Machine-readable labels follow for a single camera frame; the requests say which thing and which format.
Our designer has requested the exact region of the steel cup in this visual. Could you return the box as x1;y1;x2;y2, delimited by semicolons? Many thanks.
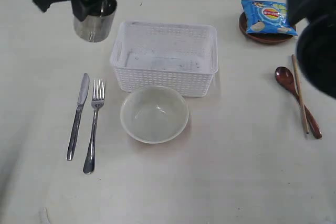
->
73;0;117;42

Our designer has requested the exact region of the silver fork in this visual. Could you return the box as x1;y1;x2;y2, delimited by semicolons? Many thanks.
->
83;79;105;174

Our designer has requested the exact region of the white ceramic bowl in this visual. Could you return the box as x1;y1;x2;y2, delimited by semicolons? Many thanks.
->
120;86;190;144

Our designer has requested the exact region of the silver table knife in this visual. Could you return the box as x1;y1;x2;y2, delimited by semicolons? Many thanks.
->
66;73;90;161

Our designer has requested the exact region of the blue Lays chips bag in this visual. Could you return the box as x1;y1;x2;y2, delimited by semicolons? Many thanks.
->
241;0;298;36

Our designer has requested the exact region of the brown round plate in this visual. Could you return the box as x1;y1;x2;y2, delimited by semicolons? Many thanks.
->
238;12;293;45

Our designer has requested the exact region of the dark red wooden spoon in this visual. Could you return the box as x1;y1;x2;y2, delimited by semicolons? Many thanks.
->
275;66;322;139

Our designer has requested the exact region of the wooden chopstick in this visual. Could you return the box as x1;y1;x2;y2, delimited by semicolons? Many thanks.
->
291;54;309;134

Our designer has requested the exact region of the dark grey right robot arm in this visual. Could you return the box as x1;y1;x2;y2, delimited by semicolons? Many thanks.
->
286;0;335;98

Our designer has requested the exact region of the white perforated plastic basket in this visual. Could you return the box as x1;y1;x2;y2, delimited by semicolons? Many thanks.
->
110;21;218;98

